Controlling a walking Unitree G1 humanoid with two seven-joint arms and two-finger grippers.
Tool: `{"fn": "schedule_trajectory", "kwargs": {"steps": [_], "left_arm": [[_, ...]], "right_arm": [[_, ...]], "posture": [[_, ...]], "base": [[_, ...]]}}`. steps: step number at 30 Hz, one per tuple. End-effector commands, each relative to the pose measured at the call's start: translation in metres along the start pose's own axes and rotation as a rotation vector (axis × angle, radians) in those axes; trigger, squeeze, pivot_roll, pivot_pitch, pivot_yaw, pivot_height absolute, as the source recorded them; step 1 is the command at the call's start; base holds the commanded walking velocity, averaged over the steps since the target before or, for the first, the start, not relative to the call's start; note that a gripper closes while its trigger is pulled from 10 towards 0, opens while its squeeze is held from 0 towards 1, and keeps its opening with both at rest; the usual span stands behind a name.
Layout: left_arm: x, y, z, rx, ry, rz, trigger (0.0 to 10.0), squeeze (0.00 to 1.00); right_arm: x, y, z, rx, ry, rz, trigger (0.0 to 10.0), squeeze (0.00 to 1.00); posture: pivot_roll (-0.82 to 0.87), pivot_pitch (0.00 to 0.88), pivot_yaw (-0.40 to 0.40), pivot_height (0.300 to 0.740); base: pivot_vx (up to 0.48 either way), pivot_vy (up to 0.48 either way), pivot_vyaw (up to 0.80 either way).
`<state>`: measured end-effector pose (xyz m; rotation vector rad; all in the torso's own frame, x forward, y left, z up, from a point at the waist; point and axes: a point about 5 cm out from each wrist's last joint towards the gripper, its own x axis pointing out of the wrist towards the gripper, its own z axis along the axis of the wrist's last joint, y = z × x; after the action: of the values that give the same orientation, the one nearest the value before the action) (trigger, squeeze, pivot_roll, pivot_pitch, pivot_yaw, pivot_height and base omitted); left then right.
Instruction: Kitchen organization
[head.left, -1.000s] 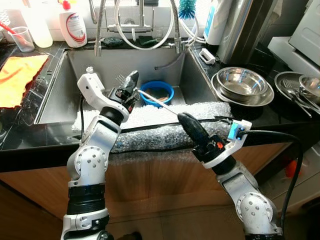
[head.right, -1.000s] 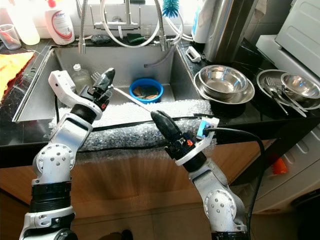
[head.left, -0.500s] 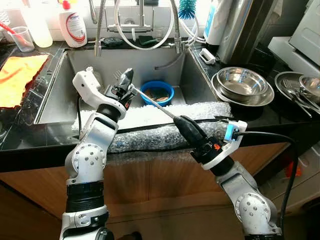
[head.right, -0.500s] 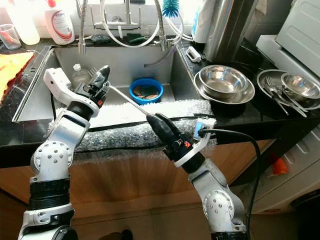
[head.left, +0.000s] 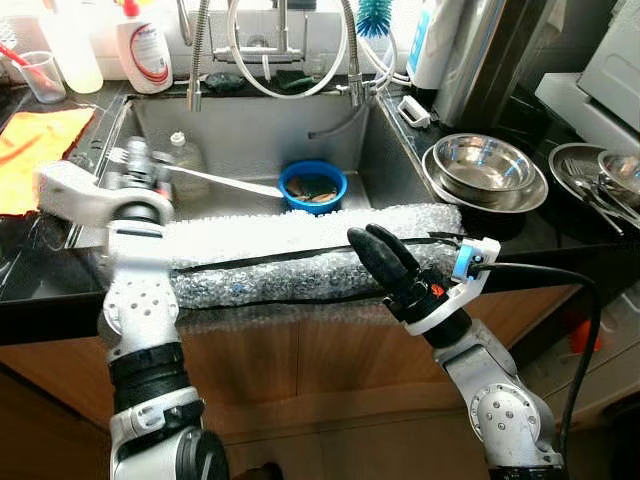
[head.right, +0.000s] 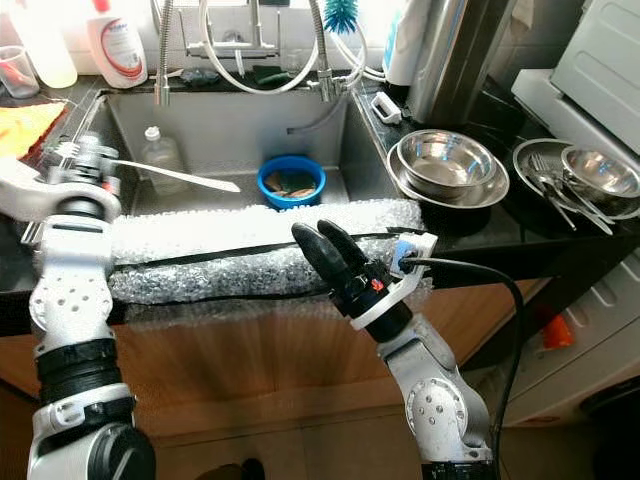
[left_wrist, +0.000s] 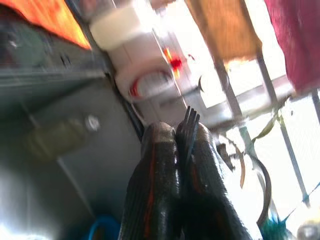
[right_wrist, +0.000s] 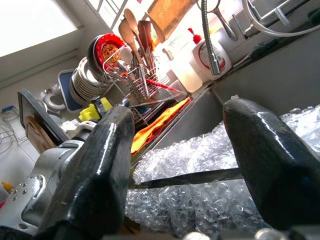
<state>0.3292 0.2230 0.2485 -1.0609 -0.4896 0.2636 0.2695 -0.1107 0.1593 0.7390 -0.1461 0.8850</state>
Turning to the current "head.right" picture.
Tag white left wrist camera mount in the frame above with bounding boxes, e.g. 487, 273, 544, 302
0, 155, 121, 223

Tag small white plastic holder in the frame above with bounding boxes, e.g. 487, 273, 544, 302
370, 90, 406, 124

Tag translucent plastic bottle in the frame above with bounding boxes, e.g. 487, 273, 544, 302
15, 0, 79, 89

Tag steel deep plate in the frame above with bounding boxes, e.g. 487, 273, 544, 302
387, 130, 511, 209
512, 138, 640, 223

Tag blue bottle brush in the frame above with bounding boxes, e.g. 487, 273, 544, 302
323, 0, 361, 34

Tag tall steel cylinder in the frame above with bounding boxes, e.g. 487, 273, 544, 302
407, 0, 526, 124

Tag large steel bowl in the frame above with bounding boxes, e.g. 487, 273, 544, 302
397, 128, 501, 196

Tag flexible steel faucet hose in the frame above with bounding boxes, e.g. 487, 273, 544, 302
155, 0, 181, 106

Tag steel gooseneck faucet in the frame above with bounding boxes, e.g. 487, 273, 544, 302
310, 0, 341, 101

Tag blue plastic bowl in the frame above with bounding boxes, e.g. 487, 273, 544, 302
257, 155, 328, 209

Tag stainless steel sink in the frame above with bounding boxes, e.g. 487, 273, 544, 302
50, 85, 406, 216

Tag steel eating utensil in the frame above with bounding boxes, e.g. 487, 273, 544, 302
50, 143, 243, 194

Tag steel faucet tap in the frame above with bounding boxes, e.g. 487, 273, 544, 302
185, 0, 276, 56

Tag orange cloth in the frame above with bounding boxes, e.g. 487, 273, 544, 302
0, 100, 69, 161

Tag white blue detergent bottle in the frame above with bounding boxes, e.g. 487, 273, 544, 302
380, 0, 436, 86

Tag dark scouring pad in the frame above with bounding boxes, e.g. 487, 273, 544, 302
180, 65, 219, 84

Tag green sponge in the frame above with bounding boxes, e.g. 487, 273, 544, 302
253, 65, 294, 86

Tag clear plastic cup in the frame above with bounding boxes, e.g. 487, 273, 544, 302
0, 45, 41, 99

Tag small steel bowl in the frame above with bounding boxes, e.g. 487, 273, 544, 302
560, 145, 640, 201

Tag orange plastic item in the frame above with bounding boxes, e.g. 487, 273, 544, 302
540, 313, 574, 351

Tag bubble wrap sheet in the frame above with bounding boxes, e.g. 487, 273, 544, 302
105, 198, 436, 326

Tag wooden sink cabinet front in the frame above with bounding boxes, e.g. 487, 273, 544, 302
0, 290, 541, 441

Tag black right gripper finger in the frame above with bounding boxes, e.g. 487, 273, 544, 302
316, 220, 369, 281
292, 224, 349, 291

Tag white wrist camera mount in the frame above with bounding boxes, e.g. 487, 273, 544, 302
350, 232, 439, 331
0, 155, 121, 223

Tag clear plastic bottle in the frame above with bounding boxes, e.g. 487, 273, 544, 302
140, 127, 186, 191

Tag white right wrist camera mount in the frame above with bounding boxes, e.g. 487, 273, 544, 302
350, 232, 439, 331

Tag white red soap bottle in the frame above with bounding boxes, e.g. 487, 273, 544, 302
87, 0, 148, 89

